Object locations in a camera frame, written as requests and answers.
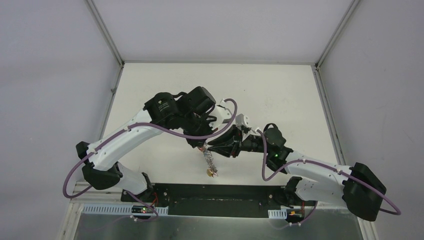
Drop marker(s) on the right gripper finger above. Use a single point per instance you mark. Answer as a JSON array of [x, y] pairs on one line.
[[231, 137], [227, 152]]

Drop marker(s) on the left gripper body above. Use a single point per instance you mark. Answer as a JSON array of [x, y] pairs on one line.
[[195, 142]]

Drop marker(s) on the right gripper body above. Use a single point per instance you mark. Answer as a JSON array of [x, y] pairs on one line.
[[251, 143]]

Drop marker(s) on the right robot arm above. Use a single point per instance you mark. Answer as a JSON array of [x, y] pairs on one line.
[[356, 187]]

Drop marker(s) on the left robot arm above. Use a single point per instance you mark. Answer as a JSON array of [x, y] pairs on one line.
[[186, 111]]

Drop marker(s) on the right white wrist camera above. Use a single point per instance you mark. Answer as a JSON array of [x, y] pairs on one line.
[[242, 122]]

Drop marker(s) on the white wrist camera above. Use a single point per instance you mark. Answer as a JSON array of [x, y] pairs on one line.
[[222, 113], [242, 122]]

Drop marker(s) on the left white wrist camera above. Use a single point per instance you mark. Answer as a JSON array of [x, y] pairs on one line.
[[222, 113]]

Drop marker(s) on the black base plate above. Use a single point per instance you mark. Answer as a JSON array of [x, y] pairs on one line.
[[211, 200]]

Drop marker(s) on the right white cable duct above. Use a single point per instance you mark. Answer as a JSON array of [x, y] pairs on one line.
[[277, 214]]

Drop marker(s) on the white cable duct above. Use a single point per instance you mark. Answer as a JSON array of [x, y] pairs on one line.
[[116, 209], [277, 214]]

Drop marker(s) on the aluminium frame rail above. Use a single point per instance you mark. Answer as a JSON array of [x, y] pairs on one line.
[[113, 196]]

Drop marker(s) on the left white cable duct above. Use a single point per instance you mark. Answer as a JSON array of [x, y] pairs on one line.
[[116, 209]]

